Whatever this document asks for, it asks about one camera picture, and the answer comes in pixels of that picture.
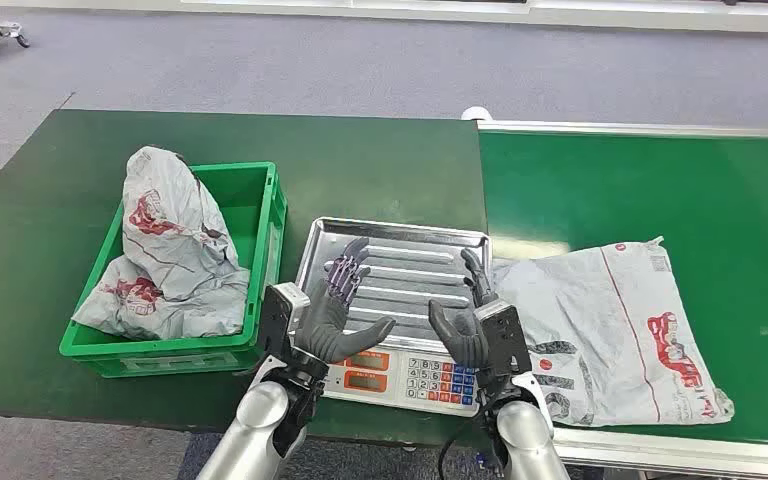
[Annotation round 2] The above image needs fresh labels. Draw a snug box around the green plastic crate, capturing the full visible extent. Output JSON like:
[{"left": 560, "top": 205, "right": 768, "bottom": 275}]
[{"left": 59, "top": 161, "right": 289, "bottom": 380}]

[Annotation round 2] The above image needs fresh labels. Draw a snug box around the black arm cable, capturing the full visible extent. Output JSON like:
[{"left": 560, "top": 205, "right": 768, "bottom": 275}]
[{"left": 436, "top": 407, "right": 495, "bottom": 480}]

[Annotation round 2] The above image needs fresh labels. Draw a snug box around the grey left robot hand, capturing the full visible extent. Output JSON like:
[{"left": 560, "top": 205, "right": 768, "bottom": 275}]
[{"left": 294, "top": 237, "right": 397, "bottom": 366}]

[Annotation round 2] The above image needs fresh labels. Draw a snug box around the white electronic scale body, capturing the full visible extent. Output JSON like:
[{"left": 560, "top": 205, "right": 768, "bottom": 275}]
[{"left": 322, "top": 341, "right": 482, "bottom": 419}]

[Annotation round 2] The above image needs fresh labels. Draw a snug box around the grey plastic mailer package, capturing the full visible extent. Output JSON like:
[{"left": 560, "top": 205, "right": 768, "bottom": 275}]
[{"left": 489, "top": 236, "right": 736, "bottom": 429}]

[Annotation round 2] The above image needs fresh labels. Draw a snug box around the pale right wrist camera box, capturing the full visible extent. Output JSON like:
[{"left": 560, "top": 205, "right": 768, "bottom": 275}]
[{"left": 473, "top": 299, "right": 533, "bottom": 391}]

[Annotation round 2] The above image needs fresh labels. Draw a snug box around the crumpled grey mailer package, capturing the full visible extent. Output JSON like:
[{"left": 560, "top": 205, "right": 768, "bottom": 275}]
[
  {"left": 71, "top": 254, "right": 253, "bottom": 342},
  {"left": 121, "top": 145, "right": 243, "bottom": 293}
]

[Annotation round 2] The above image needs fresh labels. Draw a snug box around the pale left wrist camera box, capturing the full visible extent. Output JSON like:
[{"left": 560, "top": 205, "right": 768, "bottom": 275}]
[{"left": 259, "top": 282, "right": 312, "bottom": 360}]

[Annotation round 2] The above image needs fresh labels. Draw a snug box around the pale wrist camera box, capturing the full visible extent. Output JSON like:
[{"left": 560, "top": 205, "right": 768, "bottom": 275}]
[
  {"left": 259, "top": 282, "right": 312, "bottom": 360},
  {"left": 473, "top": 299, "right": 533, "bottom": 391}
]

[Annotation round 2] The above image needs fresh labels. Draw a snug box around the steel scale tray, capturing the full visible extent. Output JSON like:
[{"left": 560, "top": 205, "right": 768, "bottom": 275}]
[{"left": 294, "top": 216, "right": 495, "bottom": 356}]

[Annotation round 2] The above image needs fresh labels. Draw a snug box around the green conveyor belt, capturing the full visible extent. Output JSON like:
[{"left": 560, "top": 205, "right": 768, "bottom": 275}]
[{"left": 476, "top": 119, "right": 768, "bottom": 480}]

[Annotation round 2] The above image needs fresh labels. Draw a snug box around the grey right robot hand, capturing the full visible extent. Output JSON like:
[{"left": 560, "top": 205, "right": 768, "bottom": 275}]
[{"left": 428, "top": 248, "right": 495, "bottom": 371}]

